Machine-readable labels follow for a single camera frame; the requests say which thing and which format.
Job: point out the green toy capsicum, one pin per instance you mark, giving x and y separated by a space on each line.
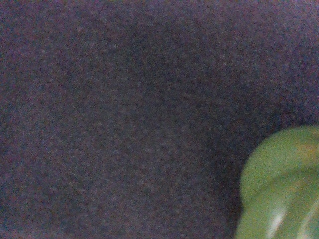
279 187

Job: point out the black tablecloth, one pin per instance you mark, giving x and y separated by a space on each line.
132 119

